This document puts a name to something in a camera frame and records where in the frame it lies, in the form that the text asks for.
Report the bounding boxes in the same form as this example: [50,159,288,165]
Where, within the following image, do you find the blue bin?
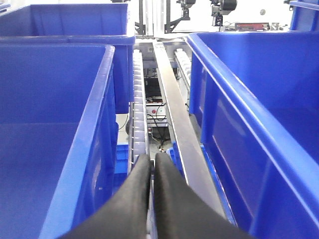
[187,31,319,239]
[0,44,118,239]
[0,3,136,114]

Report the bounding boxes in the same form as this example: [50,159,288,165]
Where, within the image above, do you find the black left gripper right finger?
[154,153,251,239]

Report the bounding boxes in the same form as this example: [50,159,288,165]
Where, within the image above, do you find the blue bin rear left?
[0,3,136,114]

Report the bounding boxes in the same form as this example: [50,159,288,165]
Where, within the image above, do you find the blue bin right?
[187,31,319,239]

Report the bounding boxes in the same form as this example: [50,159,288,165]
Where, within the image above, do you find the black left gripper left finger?
[60,154,151,239]

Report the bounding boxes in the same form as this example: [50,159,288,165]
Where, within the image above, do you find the white roller track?
[128,49,149,173]

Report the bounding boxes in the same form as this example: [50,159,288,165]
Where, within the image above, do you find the steel divider rail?
[153,42,226,219]

